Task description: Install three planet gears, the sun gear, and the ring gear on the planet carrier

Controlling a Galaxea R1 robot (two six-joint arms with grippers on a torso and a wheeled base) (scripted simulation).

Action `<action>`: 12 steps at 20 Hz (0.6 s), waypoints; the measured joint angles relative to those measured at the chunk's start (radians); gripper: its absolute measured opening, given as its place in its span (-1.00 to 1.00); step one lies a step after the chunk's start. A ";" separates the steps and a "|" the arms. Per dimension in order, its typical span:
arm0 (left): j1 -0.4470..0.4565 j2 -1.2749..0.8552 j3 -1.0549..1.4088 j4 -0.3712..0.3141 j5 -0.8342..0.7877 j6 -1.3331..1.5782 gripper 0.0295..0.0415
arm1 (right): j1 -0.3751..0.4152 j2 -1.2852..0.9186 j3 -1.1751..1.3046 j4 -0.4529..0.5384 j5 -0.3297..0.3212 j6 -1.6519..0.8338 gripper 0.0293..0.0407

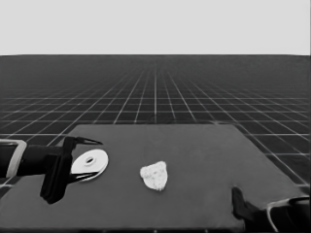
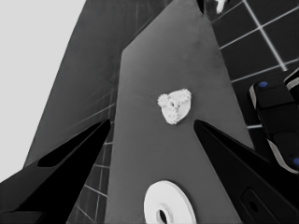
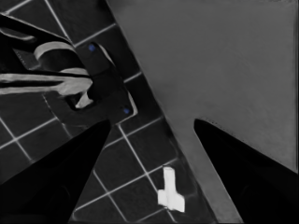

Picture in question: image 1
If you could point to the large thick white disc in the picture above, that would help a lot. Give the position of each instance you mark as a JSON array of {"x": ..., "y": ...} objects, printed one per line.
[{"x": 98, "y": 163}]

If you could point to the white round carrier with pins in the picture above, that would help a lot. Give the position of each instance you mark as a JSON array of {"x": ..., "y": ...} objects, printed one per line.
[{"x": 148, "y": 182}]

